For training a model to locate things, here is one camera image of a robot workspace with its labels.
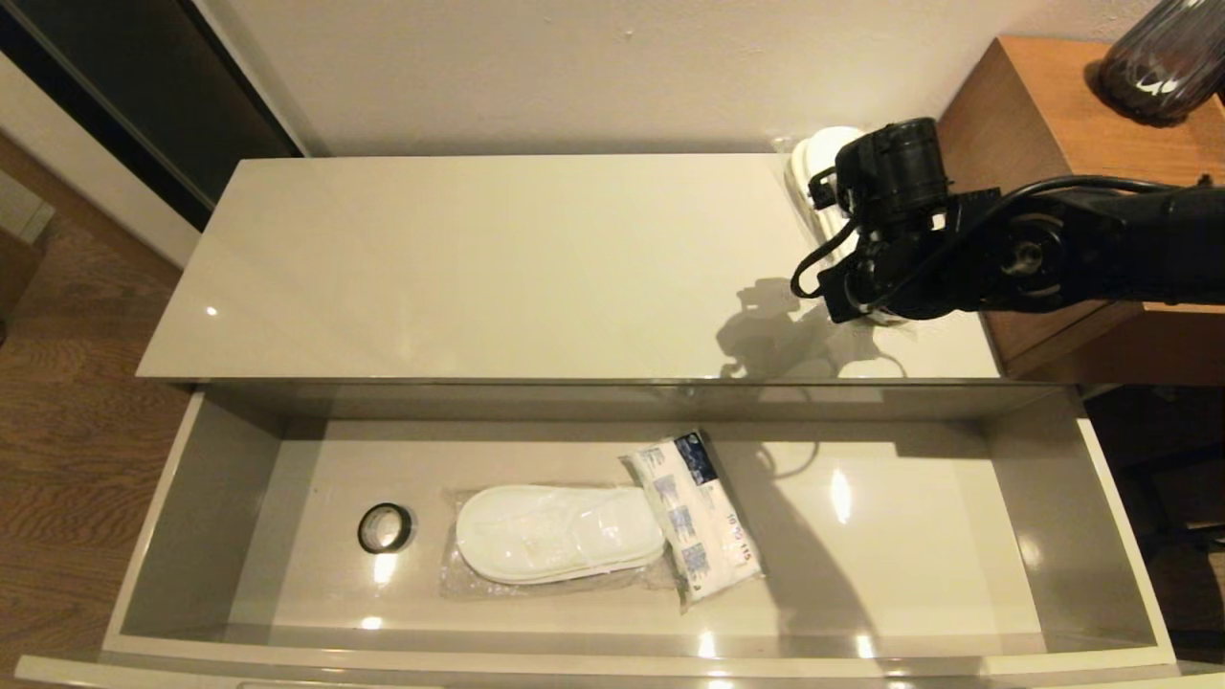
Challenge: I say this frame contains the white slippers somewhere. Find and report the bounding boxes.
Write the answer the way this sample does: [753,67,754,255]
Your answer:
[783,126,920,331]
[440,483,671,602]

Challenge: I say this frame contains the white blue printed plastic packet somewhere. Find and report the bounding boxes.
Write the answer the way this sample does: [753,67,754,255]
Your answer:
[622,429,767,613]

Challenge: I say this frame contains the brown wooden side cabinet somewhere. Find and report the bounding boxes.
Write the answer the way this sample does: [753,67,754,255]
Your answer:
[933,36,1225,386]

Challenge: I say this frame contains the dark ribbed glass vase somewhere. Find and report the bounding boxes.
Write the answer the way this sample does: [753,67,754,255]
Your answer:
[1094,0,1225,128]

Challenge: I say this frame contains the black tape roll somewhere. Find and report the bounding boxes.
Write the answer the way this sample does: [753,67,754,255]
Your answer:
[358,502,415,555]

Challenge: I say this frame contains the dark sliding door panel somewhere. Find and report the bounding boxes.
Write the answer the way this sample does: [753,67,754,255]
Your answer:
[0,0,307,233]

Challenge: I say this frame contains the light grey box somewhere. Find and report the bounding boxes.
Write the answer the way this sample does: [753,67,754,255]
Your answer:
[0,170,58,247]

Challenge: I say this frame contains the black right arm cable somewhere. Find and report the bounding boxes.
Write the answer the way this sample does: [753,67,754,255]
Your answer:
[791,175,1212,300]

